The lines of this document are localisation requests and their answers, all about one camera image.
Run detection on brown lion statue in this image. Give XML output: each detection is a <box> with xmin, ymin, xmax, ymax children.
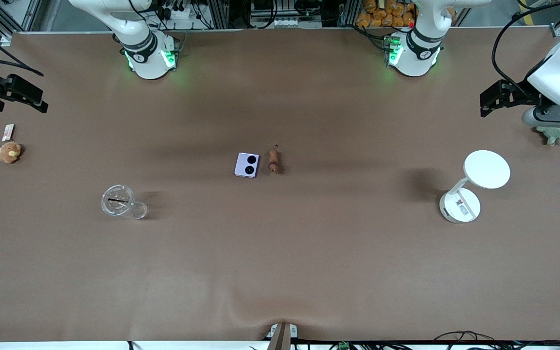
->
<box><xmin>267</xmin><ymin>144</ymin><xmax>282</xmax><ymax>175</ymax></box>

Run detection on lilac flip phone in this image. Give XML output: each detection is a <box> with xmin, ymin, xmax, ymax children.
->
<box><xmin>234</xmin><ymin>152</ymin><xmax>260</xmax><ymax>178</ymax></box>

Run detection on green plush turtle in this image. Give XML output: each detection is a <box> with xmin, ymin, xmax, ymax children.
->
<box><xmin>537</xmin><ymin>125</ymin><xmax>560</xmax><ymax>146</ymax></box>

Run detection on brown plush bear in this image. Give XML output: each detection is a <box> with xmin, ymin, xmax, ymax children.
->
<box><xmin>0</xmin><ymin>141</ymin><xmax>23</xmax><ymax>164</ymax></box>

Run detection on white desk lamp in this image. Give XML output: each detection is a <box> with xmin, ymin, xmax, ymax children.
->
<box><xmin>439</xmin><ymin>150</ymin><xmax>511</xmax><ymax>224</ymax></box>

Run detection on clear cup with slotted lid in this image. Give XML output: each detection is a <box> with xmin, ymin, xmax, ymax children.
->
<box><xmin>101</xmin><ymin>184</ymin><xmax>148</xmax><ymax>220</ymax></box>

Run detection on orange plush toy pile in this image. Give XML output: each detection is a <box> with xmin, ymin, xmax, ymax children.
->
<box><xmin>356</xmin><ymin>0</ymin><xmax>416</xmax><ymax>28</ymax></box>

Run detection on power strip with black plugs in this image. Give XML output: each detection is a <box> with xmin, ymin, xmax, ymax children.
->
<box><xmin>156</xmin><ymin>0</ymin><xmax>199</xmax><ymax>21</ymax></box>

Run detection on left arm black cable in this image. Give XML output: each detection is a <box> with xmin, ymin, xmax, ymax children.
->
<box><xmin>491</xmin><ymin>0</ymin><xmax>560</xmax><ymax>98</ymax></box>

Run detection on aluminium frame post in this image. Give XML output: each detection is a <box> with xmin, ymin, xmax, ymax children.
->
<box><xmin>206</xmin><ymin>0</ymin><xmax>232</xmax><ymax>30</ymax></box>
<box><xmin>338</xmin><ymin>0</ymin><xmax>361</xmax><ymax>27</ymax></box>

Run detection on black floor cables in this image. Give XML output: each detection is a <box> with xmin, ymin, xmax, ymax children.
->
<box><xmin>433</xmin><ymin>331</ymin><xmax>560</xmax><ymax>350</ymax></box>

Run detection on camera mount post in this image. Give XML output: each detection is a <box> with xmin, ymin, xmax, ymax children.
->
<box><xmin>266</xmin><ymin>322</ymin><xmax>298</xmax><ymax>350</ymax></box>

